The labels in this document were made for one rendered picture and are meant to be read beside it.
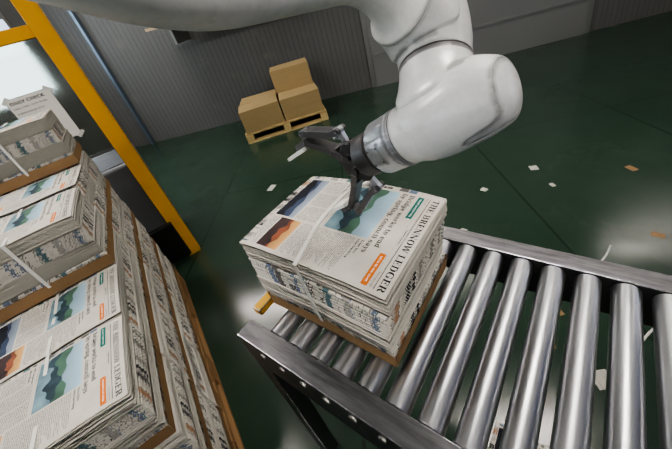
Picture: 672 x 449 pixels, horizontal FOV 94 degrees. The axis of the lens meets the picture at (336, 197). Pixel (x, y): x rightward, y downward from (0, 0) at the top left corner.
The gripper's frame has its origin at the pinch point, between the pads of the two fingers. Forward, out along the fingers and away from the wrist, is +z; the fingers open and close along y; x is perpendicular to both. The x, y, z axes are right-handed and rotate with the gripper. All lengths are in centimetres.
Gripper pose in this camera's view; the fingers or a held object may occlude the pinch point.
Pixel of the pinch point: (314, 181)
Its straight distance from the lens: 67.6
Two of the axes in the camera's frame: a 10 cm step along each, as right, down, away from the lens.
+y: 5.8, 7.9, 2.1
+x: 5.6, -5.7, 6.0
